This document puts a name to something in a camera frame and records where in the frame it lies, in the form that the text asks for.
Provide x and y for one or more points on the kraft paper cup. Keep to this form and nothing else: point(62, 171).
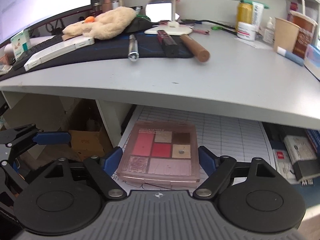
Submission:
point(285, 34)

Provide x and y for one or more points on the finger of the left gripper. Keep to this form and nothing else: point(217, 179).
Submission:
point(52, 138)

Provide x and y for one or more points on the black red lipstick tube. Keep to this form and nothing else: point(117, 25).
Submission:
point(168, 45)

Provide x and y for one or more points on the white black small box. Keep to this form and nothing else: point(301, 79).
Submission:
point(303, 157)

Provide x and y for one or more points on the white tube green cap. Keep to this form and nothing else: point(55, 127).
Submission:
point(257, 14)

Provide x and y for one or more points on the white desk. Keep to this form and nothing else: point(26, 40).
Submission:
point(237, 81)

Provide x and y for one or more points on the white keyboard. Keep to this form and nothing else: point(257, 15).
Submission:
point(57, 50)

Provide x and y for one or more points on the computer monitor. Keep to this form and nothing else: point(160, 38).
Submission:
point(17, 15)

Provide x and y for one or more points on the pink eyeshadow palette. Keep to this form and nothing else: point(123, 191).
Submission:
point(161, 153)

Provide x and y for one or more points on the brown drink cup with straw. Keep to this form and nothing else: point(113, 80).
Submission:
point(306, 31)

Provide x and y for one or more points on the beige plush toy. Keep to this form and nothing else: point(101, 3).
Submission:
point(104, 26)

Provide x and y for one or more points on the brown cylindrical tube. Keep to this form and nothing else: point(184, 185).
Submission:
point(197, 50)

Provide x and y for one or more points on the small white dropper bottle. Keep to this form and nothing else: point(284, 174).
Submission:
point(268, 35)

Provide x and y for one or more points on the white phone stand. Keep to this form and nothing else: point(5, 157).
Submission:
point(172, 27)

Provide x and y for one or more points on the blue tissue pack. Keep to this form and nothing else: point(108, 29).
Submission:
point(312, 61)

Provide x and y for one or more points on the black desk mat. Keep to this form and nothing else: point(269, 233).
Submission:
point(116, 48)

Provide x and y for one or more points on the blue wet wipes pack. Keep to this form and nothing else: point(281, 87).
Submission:
point(314, 137)

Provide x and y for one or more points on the blue white tube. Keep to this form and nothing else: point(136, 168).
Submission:
point(289, 55)

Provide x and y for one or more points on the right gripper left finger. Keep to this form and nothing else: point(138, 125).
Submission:
point(101, 170)

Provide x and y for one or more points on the teal white small box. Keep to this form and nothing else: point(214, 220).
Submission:
point(20, 43)

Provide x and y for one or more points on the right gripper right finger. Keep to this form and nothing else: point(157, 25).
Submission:
point(218, 170)

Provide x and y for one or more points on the white red small box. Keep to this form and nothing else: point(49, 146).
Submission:
point(284, 166)

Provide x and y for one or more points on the cardboard box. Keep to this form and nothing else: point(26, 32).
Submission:
point(88, 134)

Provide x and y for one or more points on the printed form paper stack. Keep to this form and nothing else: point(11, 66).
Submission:
point(200, 139)

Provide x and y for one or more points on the white cream jar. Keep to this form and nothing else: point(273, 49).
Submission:
point(246, 31)

